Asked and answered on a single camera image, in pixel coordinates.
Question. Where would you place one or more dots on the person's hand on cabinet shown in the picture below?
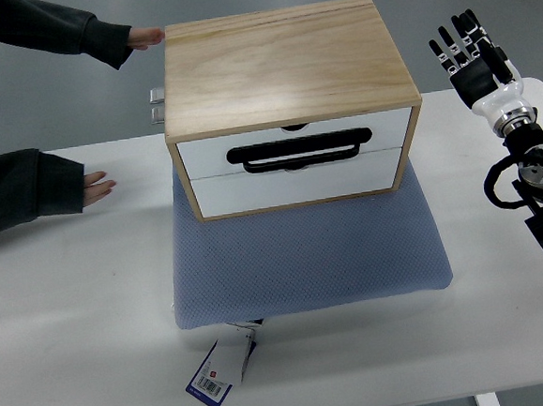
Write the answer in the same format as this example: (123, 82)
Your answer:
(141, 39)

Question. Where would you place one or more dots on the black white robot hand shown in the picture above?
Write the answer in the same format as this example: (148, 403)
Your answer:
(482, 75)

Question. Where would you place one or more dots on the person's hand on table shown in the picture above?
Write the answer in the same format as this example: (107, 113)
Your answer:
(96, 187)

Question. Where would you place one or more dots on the white drawer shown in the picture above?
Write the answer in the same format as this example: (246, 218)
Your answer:
(242, 192)
(207, 157)

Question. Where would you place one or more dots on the black drawer handle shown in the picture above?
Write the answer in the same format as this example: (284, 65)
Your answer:
(299, 152)

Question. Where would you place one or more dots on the dark sleeve upper forearm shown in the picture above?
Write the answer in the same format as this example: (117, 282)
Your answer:
(52, 28)

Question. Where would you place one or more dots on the dark sleeve lower forearm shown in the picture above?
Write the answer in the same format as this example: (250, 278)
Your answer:
(34, 184)

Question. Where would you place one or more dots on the wooden drawer cabinet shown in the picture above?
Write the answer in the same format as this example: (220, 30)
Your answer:
(282, 68)

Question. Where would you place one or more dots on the blue mesh cushion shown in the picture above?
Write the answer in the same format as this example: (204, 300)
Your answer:
(304, 258)

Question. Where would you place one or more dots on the white blue product tag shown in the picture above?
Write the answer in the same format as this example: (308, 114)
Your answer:
(224, 366)

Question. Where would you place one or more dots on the white table leg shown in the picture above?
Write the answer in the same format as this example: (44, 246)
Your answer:
(487, 399)

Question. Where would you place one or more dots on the upper metal bracket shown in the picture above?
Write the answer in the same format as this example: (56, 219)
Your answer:
(157, 95)

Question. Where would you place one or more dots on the metal bracket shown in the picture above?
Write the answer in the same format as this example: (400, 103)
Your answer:
(157, 115)
(157, 95)

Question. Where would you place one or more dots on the lower metal bracket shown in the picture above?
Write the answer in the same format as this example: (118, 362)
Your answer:
(157, 115)

